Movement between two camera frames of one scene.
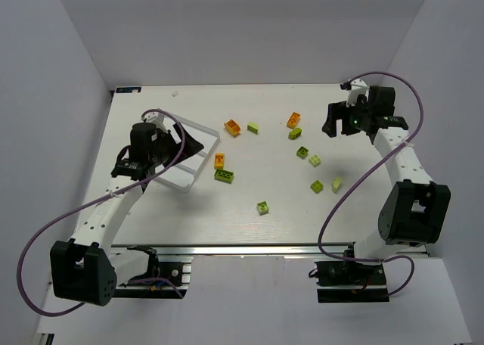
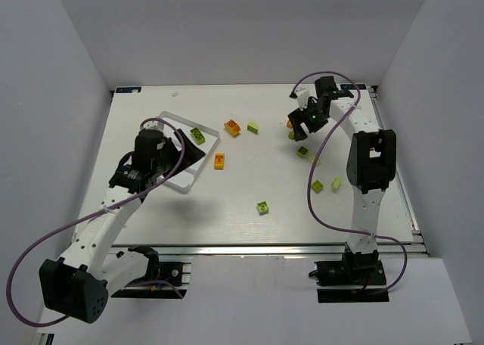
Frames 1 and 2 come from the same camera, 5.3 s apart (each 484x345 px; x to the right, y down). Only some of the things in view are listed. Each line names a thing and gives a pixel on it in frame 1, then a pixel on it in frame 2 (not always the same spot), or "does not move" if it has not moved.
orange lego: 219,161 does not move
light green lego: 253,127 does not move
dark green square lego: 302,152 does not move
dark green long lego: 224,175 -> 197,135
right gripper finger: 337,110 -> 296,117
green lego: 262,207 does not move
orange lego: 232,128 does not move
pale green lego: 336,184 does not move
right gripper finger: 330,125 -> 301,132
